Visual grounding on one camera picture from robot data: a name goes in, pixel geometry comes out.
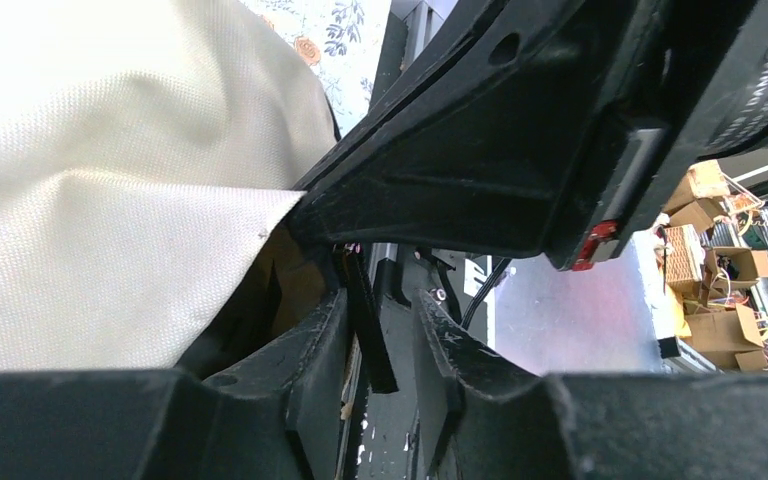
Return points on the beige canvas backpack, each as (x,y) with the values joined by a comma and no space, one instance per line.
(148,151)

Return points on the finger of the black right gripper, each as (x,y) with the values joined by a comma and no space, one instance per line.
(471,147)

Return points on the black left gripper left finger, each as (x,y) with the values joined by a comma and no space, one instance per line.
(273,415)

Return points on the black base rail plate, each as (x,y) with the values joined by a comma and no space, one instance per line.
(380,434)

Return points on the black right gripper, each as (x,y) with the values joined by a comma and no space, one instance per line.
(701,93)

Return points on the stacked cardboard boxes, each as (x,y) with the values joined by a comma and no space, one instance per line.
(710,321)

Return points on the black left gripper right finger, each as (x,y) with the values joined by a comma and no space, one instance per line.
(483,417)

